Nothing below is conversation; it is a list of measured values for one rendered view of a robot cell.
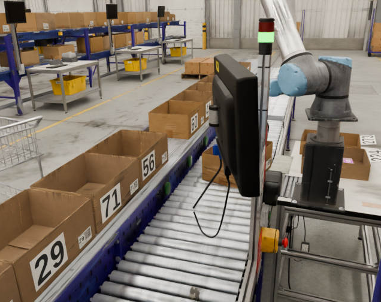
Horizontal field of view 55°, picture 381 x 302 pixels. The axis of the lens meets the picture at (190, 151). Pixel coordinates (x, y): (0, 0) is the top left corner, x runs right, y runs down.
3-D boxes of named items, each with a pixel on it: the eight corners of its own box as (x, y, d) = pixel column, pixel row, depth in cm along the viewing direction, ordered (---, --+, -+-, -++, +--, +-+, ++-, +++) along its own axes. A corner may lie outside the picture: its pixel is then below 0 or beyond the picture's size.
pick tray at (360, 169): (368, 181, 212) (371, 165, 208) (299, 174, 223) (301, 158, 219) (362, 163, 237) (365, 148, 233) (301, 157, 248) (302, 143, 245)
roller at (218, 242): (252, 257, 155) (253, 248, 154) (141, 238, 170) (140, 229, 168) (254, 251, 160) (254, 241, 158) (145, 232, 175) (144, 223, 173)
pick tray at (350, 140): (359, 161, 240) (361, 147, 236) (298, 154, 253) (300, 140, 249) (357, 147, 264) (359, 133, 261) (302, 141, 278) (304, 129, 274)
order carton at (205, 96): (204, 123, 281) (204, 102, 275) (168, 120, 289) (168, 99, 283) (216, 111, 316) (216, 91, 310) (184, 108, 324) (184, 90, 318)
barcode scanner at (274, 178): (281, 190, 149) (283, 168, 144) (278, 208, 139) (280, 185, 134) (265, 188, 151) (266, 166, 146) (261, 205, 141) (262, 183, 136)
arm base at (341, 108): (347, 109, 185) (349, 89, 181) (354, 118, 167) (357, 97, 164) (308, 108, 189) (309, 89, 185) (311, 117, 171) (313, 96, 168)
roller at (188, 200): (262, 219, 184) (262, 210, 183) (166, 205, 199) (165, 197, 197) (263, 214, 189) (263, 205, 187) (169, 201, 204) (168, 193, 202)
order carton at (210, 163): (247, 190, 203) (248, 162, 197) (201, 179, 218) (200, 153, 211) (271, 166, 234) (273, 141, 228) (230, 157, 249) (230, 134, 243)
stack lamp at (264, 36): (272, 42, 115) (274, 22, 113) (256, 42, 117) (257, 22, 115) (274, 41, 120) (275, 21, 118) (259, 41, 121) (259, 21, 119)
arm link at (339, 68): (356, 94, 171) (361, 55, 165) (327, 97, 165) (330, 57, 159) (333, 89, 184) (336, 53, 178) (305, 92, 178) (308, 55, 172)
